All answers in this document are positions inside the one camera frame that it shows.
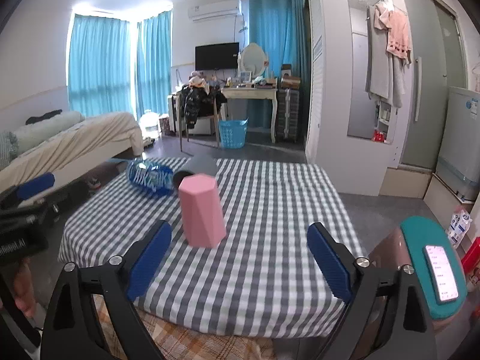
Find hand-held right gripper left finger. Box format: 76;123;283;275
39;219;173;360

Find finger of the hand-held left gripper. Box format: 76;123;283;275
0;172;61;226

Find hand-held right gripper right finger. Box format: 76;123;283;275
307;222;439;360

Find pink cup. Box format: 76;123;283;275
178;173;227;249

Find grey cup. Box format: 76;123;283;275
173;154;218;188

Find person's left hand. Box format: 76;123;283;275
13;262;38;319

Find striped pillow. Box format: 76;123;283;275
0;130;19;169

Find pale green pillow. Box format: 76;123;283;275
13;110;85;151

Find dark cloth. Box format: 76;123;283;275
25;109;62;124

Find grey white checkered tablecloth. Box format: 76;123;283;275
58;157;366;338

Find bed with beige duvet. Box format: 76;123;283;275
0;110;145;196

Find plaid floor mat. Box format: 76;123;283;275
37;296;278;360

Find smartphone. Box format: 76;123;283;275
424;245;460;304

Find clear water jug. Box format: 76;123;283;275
139;109;160;136

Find white printed packet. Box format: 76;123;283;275
446;209;472;248

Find wide blue curtain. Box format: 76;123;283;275
67;13;130;115

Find red container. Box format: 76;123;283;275
460;236;480;284

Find blue laundry basket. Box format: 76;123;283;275
218;119;249;149

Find wooden chair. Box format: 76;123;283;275
179;90;222;151

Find dark suitcase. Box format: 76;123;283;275
277;88;301;143

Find pile of clothes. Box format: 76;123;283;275
180;71;227;128

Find narrow blue curtain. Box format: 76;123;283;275
136;9;173;119

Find white wardrobe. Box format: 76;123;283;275
305;0;404;197

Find white dressing table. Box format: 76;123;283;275
220;84;279;144

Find white hanging garment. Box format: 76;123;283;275
365;5;407;107

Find frosted glass door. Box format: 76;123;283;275
397;0;467;169

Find black television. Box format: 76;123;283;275
195;42;240;71

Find oval white mirror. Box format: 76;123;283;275
240;42;270;79

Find tall blue curtain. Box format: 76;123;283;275
248;0;306;128

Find pink hanging garment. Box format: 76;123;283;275
375;0;413;61

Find white air conditioner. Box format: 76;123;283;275
187;0;242;22

